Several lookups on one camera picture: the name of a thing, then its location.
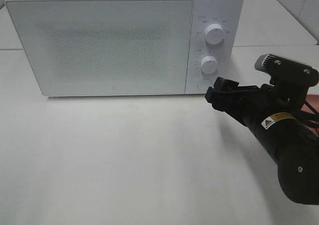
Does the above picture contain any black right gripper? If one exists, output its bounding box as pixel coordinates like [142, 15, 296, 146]
[205, 77, 303, 138]

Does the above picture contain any white microwave oven body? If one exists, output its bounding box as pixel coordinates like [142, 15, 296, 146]
[5, 0, 243, 96]

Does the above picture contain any upper white microwave knob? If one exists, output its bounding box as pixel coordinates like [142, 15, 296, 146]
[204, 23, 224, 45]

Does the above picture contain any white microwave knob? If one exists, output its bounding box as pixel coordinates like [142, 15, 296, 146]
[204, 23, 224, 45]
[200, 56, 218, 74]

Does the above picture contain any pink round plate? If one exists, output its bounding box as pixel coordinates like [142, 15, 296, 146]
[302, 94, 319, 136]

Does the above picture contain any lower white microwave knob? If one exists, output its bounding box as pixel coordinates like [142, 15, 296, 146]
[200, 56, 218, 74]

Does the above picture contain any round white door button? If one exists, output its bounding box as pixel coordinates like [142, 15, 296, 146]
[197, 79, 213, 92]

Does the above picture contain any white microwave door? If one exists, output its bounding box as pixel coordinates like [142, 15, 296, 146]
[7, 0, 192, 96]

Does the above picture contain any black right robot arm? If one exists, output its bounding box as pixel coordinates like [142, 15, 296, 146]
[205, 77, 319, 205]

